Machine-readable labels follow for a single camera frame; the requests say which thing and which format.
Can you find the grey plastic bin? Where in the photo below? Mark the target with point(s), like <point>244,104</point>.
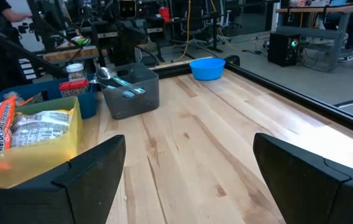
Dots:
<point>133,99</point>

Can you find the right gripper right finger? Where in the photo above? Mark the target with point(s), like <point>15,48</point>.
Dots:
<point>313,193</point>

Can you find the silver white packet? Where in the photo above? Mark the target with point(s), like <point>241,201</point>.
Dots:
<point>39,126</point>

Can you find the wooden workbench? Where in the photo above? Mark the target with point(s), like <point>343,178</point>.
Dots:
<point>71,53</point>

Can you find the blue bowl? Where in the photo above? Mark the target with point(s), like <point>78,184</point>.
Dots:
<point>207,69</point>

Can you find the yellow plastic bin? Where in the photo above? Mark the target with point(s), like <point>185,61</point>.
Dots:
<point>33,155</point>

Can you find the pink box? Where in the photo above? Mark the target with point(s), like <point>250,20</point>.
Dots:
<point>74,87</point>

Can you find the black computer tower green light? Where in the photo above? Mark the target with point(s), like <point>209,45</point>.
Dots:
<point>283,49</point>

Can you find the white lid seasoning jar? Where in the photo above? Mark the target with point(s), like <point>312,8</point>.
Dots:
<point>76,72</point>

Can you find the blue plastic bin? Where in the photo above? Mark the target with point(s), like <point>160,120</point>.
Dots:
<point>86,102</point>

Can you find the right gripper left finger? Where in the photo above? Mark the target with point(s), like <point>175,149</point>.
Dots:
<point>55,199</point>

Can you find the red cup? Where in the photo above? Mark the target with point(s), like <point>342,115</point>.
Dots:
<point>164,14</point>

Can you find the grey wooden top bench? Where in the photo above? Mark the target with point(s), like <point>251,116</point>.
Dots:
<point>325,28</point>

